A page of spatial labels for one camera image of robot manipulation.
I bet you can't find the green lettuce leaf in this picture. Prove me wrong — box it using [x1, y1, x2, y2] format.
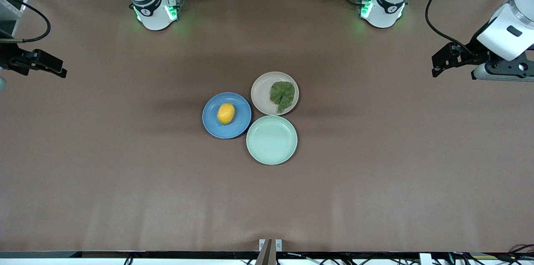
[269, 81, 295, 114]

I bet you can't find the yellow lemon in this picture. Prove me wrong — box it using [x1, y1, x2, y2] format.
[217, 103, 236, 125]

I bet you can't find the beige plate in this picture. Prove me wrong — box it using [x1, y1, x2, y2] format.
[251, 71, 300, 116]

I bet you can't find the light green plate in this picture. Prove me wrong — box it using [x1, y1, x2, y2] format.
[246, 115, 298, 166]

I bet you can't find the blue plate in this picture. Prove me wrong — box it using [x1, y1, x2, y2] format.
[202, 92, 252, 139]

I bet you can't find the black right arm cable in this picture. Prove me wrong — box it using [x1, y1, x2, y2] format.
[0, 0, 51, 43]

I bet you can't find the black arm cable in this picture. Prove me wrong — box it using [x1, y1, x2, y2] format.
[425, 0, 476, 56]
[0, 0, 51, 43]

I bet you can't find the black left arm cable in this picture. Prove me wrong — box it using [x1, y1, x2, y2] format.
[425, 0, 476, 56]

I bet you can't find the metal table bracket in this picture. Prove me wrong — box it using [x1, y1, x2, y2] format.
[259, 239, 283, 252]

